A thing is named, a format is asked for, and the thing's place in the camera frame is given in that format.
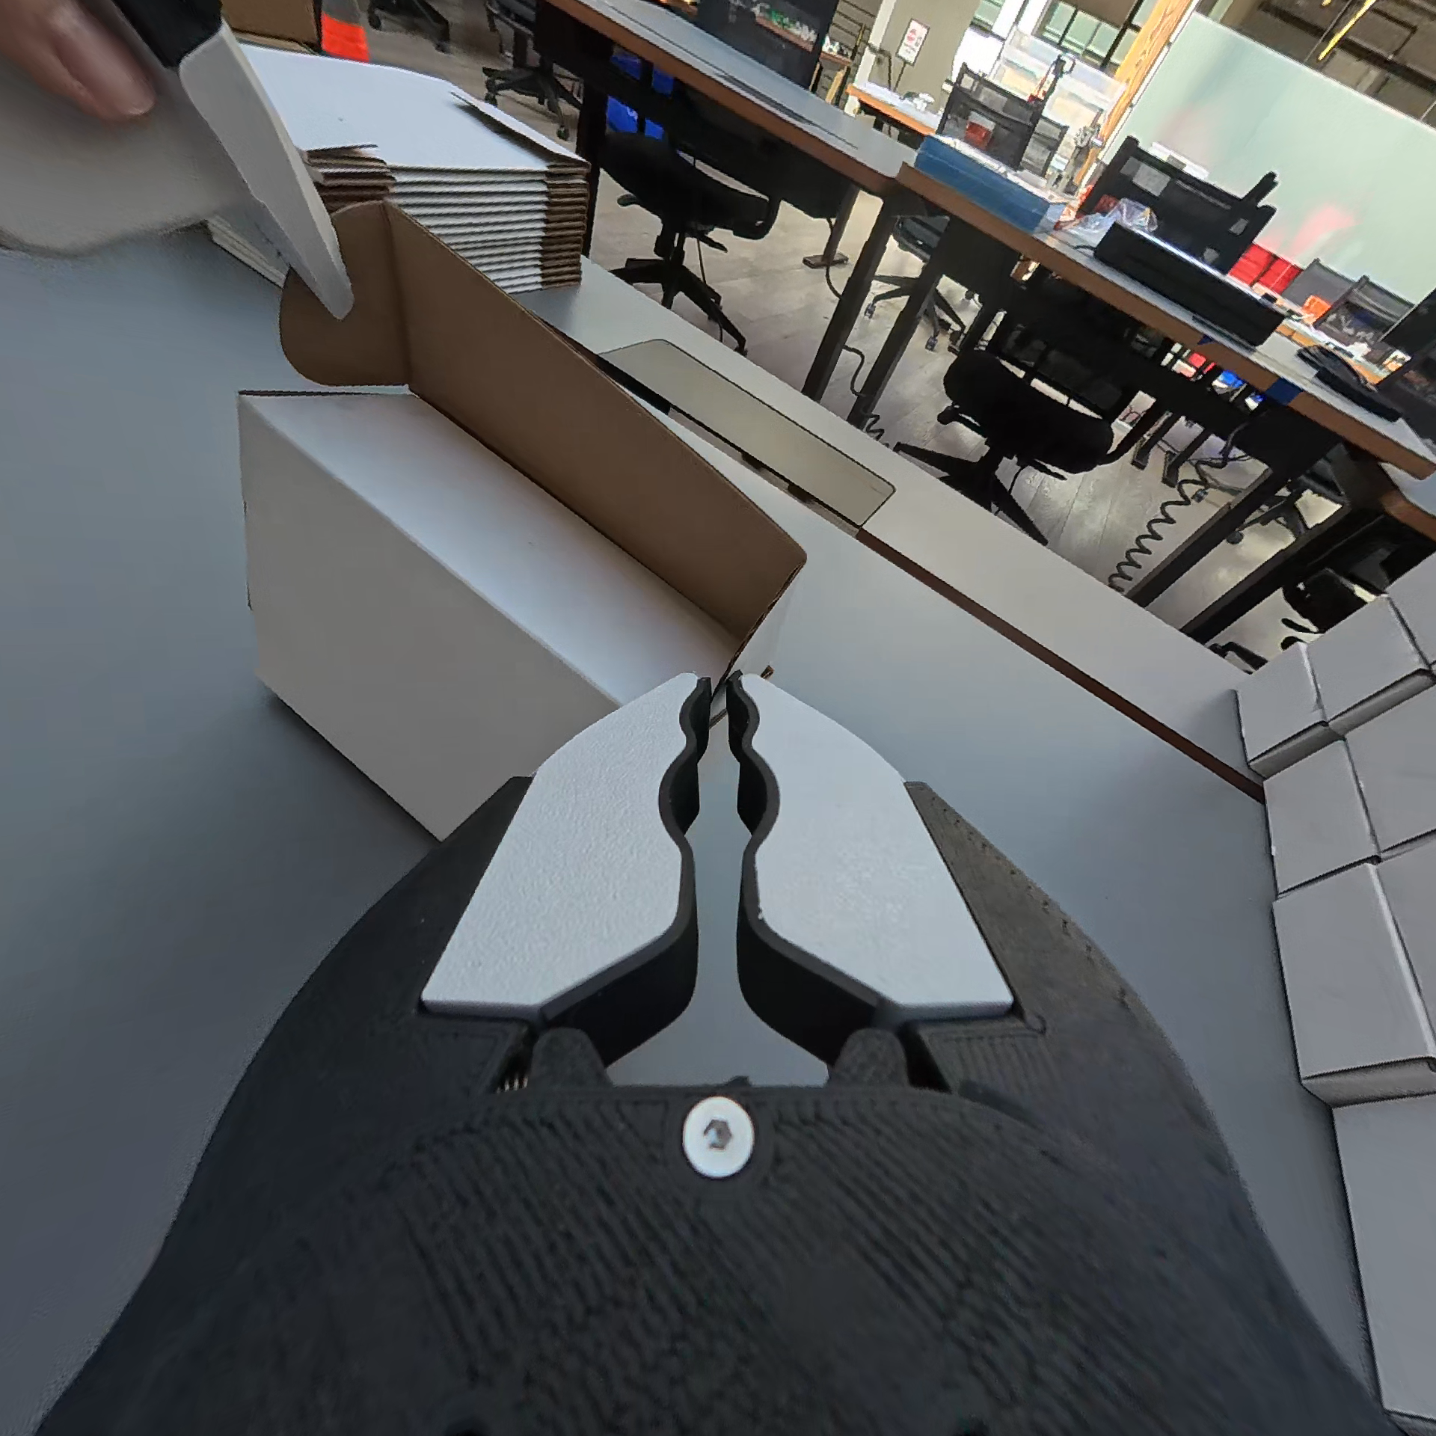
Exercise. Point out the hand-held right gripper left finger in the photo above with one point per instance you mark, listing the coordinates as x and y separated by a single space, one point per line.
574 876

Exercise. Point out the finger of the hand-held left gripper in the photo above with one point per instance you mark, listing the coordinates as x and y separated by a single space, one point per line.
266 170

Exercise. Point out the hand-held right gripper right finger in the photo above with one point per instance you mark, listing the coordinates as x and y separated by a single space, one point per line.
865 888

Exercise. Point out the white cardboard box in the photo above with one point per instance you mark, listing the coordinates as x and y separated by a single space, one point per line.
449 562

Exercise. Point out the person's left hand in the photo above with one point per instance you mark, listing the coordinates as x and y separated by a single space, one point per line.
68 45

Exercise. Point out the brown cardboard carton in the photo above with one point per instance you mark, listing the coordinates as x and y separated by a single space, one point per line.
275 19

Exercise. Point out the stack of flat cardboard sheets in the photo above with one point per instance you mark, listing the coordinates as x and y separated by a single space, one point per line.
472 191

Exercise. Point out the black office chair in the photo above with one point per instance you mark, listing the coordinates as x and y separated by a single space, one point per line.
528 68
685 181
1022 394
1324 601

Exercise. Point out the long grey desk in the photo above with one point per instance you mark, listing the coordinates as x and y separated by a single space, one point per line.
1123 281
719 80

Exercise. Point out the stack of assembled white boxes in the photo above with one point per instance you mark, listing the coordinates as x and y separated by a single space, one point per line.
1347 987

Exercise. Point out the black computer monitor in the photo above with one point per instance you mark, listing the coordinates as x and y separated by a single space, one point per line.
775 40

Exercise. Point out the black equipment case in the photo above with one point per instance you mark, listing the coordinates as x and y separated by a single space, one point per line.
1190 287

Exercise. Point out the black keyboard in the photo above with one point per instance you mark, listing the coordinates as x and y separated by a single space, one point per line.
1353 382

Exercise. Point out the frosted glass partition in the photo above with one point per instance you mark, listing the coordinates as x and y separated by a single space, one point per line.
1292 135

